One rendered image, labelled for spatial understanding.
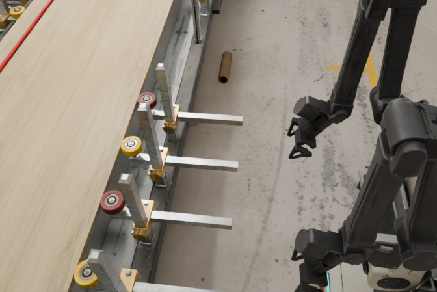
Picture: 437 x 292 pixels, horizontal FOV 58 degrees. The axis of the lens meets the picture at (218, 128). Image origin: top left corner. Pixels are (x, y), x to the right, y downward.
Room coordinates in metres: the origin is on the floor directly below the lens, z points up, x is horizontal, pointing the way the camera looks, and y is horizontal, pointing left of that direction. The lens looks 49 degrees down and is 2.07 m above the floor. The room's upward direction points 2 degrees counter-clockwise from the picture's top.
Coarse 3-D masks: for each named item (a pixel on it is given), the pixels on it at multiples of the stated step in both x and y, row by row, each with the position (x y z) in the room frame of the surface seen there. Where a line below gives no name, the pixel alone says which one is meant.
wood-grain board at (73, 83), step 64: (64, 0) 2.04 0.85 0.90; (128, 0) 2.01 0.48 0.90; (0, 64) 1.48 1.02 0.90; (64, 64) 1.46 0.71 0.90; (128, 64) 1.44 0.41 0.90; (0, 128) 1.07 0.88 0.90; (64, 128) 1.06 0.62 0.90; (128, 128) 1.06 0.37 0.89; (0, 192) 0.76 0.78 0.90; (64, 192) 0.75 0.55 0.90; (0, 256) 0.53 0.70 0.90; (64, 256) 0.52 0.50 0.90
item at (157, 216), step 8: (112, 216) 0.70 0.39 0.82; (120, 216) 0.69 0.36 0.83; (128, 216) 0.69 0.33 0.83; (152, 216) 0.69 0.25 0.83; (160, 216) 0.68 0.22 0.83; (168, 216) 0.68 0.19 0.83; (176, 216) 0.68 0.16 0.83; (184, 216) 0.68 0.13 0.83; (192, 216) 0.68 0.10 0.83; (200, 216) 0.68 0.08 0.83; (208, 216) 0.68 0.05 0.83; (184, 224) 0.66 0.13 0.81; (192, 224) 0.66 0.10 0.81; (200, 224) 0.65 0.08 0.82; (208, 224) 0.65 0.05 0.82; (216, 224) 0.64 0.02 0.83; (224, 224) 0.64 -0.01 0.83
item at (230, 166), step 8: (136, 160) 0.94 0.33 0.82; (144, 160) 0.94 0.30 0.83; (168, 160) 0.93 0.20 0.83; (176, 160) 0.93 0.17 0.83; (184, 160) 0.93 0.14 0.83; (192, 160) 0.93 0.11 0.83; (200, 160) 0.93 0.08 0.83; (208, 160) 0.93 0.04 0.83; (216, 160) 0.92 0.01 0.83; (200, 168) 0.91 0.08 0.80; (208, 168) 0.90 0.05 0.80; (216, 168) 0.90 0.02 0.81; (224, 168) 0.89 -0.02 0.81; (232, 168) 0.89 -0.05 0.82
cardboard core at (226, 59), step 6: (222, 54) 2.58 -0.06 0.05; (228, 54) 2.54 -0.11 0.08; (222, 60) 2.47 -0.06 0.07; (228, 60) 2.47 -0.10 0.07; (222, 66) 2.39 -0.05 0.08; (228, 66) 2.40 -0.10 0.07; (222, 72) 2.32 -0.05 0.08; (228, 72) 2.34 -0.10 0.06; (222, 78) 2.33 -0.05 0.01; (228, 78) 2.29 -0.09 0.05
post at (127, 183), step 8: (120, 176) 0.66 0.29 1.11; (128, 176) 0.66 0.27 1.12; (120, 184) 0.64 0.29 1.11; (128, 184) 0.64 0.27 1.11; (128, 192) 0.64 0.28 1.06; (136, 192) 0.66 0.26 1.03; (128, 200) 0.64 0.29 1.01; (136, 200) 0.64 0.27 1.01; (128, 208) 0.64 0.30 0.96; (136, 208) 0.64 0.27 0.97; (136, 216) 0.64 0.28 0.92; (144, 216) 0.66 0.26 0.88; (136, 224) 0.64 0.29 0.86; (144, 224) 0.64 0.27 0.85; (144, 240) 0.64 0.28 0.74
